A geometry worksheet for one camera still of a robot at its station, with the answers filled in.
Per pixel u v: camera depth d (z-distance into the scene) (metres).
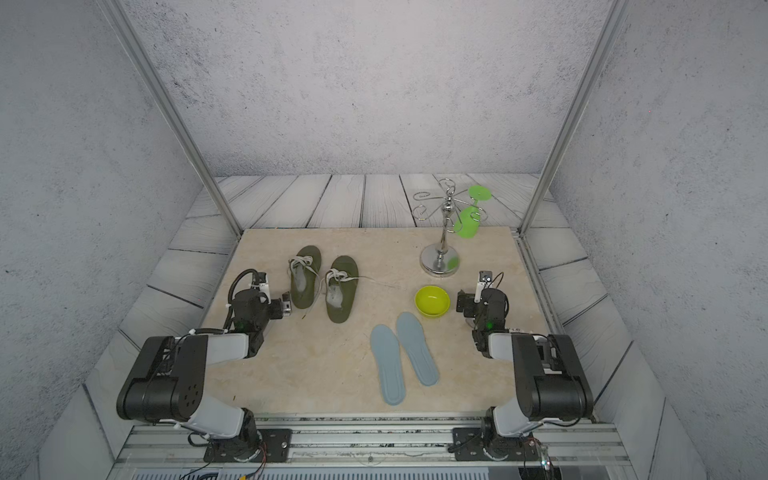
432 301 0.99
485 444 0.67
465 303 0.85
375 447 0.74
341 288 0.99
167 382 0.46
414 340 0.91
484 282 0.81
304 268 1.01
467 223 0.97
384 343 0.91
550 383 0.44
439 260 1.11
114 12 0.69
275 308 0.87
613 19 0.71
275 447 0.73
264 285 0.84
